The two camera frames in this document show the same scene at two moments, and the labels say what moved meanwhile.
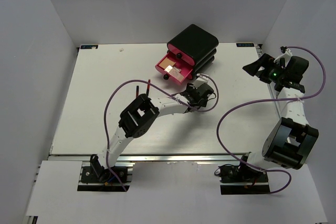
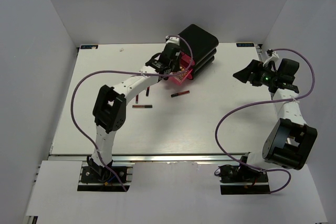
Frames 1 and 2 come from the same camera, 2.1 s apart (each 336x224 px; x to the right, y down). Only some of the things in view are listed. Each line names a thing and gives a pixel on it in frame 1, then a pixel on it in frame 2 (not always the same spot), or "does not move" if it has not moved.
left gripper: x=190 y=88 → x=176 y=67
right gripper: x=264 y=60 → x=244 y=74
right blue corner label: x=244 y=45 does not move
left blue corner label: x=88 y=46 does not move
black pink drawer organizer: x=191 y=51 does not move
